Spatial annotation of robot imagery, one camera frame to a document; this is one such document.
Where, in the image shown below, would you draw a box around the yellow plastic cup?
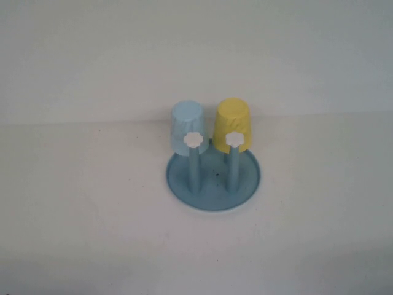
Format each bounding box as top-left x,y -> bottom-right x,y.
213,97 -> 253,154

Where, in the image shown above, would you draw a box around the light blue plastic cup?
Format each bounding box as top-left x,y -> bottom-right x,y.
170,100 -> 210,157

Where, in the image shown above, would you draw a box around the blue cup stand white caps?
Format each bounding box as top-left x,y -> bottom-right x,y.
162,131 -> 262,214

